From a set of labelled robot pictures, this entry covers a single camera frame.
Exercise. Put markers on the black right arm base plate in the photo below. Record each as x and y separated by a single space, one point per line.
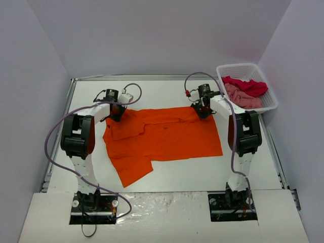
222 211

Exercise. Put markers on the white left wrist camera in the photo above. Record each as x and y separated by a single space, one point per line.
125 97

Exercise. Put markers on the magenta t shirt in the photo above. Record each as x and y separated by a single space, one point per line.
251 87

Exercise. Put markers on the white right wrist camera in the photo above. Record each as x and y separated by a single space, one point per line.
192 95

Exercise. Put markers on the aluminium table edge rail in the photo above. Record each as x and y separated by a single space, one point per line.
57 136

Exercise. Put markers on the orange t shirt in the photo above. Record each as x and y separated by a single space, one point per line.
147 135

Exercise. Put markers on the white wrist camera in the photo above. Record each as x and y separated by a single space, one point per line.
192 95
125 97

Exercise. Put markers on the dusty pink t shirt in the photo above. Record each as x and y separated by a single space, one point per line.
242 99

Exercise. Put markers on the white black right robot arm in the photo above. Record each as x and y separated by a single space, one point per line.
244 137

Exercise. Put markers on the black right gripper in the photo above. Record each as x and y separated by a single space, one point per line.
201 110

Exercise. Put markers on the white plastic laundry basket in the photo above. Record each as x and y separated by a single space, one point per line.
246 72

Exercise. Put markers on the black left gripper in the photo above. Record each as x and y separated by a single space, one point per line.
117 113

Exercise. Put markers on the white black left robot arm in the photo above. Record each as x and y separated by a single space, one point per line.
78 141

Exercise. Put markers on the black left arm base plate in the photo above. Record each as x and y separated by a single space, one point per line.
103 213

